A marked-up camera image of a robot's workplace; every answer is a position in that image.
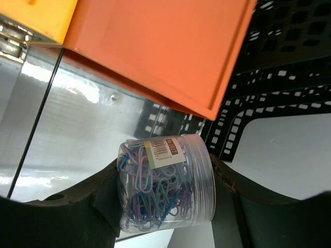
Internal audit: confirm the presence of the orange drawer box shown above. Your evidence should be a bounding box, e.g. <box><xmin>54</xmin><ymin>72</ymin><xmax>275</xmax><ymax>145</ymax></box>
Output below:
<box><xmin>28</xmin><ymin>0</ymin><xmax>258</xmax><ymax>121</ymax></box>

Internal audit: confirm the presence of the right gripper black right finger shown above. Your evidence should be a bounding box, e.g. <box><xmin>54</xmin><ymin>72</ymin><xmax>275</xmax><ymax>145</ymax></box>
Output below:
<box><xmin>210</xmin><ymin>154</ymin><xmax>330</xmax><ymax>247</ymax></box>

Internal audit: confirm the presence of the yellow drawer box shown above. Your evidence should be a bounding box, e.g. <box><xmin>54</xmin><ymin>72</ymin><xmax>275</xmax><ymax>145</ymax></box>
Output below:
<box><xmin>1</xmin><ymin>0</ymin><xmax>78</xmax><ymax>44</ymax></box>

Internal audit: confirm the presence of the clear jar of paper clips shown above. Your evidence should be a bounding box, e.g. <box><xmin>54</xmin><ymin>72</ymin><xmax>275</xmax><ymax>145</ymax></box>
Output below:
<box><xmin>117</xmin><ymin>134</ymin><xmax>216</xmax><ymax>234</ymax></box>

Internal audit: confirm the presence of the black mesh file rack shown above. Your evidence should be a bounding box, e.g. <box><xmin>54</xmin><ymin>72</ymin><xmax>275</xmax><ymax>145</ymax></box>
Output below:
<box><xmin>134</xmin><ymin>0</ymin><xmax>330</xmax><ymax>162</ymax></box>

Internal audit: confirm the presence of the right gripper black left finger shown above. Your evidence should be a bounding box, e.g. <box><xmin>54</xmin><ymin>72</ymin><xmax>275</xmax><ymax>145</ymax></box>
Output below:
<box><xmin>1</xmin><ymin>160</ymin><xmax>122</xmax><ymax>247</ymax></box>

